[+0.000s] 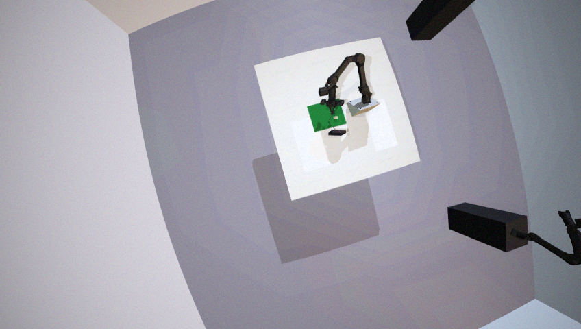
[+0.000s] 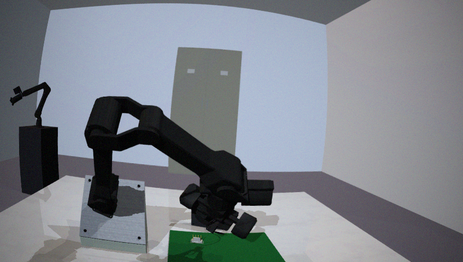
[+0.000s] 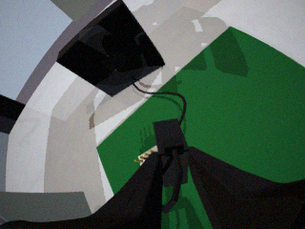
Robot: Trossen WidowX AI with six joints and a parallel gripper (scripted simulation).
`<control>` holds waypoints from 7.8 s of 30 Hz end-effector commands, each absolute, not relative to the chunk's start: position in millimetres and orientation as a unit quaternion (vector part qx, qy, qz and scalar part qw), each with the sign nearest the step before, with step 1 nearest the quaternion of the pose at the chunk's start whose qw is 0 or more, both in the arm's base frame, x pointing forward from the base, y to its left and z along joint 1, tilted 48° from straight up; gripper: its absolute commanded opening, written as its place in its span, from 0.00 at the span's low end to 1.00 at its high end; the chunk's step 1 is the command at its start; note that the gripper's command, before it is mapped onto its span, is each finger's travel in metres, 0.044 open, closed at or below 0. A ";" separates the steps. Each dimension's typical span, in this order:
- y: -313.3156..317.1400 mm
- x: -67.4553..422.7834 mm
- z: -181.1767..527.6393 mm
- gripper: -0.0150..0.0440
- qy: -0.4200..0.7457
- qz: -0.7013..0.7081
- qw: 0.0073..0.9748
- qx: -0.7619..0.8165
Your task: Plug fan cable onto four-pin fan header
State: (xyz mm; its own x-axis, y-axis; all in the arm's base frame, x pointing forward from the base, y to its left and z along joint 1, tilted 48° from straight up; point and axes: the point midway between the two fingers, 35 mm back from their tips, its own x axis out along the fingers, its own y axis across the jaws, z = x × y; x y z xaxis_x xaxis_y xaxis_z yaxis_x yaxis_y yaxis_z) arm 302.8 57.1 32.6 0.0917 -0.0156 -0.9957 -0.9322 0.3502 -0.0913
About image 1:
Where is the green circuit board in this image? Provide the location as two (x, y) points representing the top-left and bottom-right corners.
(307, 103), (347, 132)

